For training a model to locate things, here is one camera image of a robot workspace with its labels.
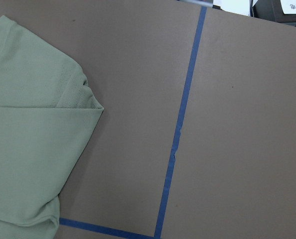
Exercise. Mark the olive green long-sleeve shirt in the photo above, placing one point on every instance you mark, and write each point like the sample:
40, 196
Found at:
47, 115

